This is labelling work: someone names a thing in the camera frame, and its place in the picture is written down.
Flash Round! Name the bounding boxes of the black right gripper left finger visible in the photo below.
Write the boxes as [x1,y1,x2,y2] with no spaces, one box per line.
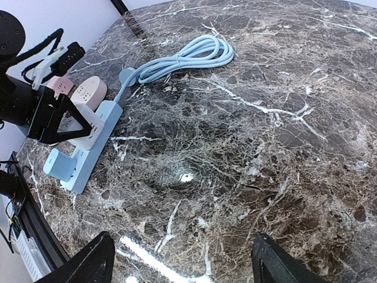
[38,231,115,283]

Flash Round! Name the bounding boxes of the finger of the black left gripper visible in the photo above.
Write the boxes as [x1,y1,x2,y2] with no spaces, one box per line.
[41,94,93,144]

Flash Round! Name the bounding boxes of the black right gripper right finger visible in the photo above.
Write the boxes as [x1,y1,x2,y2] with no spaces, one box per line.
[251,232,325,283]

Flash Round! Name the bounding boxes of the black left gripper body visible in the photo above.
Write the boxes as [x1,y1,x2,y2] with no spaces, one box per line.
[1,11,56,144]

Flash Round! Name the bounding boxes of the large pink cube adapter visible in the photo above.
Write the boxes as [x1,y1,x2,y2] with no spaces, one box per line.
[47,76,74,98]

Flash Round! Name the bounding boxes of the white cube socket adapter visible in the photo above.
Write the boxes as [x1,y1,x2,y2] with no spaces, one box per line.
[57,103,104,151]

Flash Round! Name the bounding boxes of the pink round power socket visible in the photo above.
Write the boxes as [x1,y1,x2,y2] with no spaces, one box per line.
[71,76,108,111]

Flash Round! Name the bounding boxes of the blue cube adapter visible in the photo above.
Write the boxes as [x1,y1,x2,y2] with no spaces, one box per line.
[43,149,77,182]

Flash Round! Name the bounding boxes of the blue power strip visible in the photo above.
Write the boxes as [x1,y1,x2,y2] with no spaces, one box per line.
[60,100,123,194]

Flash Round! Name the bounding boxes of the small green circuit board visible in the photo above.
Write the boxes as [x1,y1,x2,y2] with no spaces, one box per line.
[11,210,22,239]

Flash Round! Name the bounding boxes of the grey slotted cable duct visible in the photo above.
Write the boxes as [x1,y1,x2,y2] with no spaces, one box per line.
[16,231,51,282]

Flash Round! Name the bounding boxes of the left black frame post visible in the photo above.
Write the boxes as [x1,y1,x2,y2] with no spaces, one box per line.
[110,0,129,16]

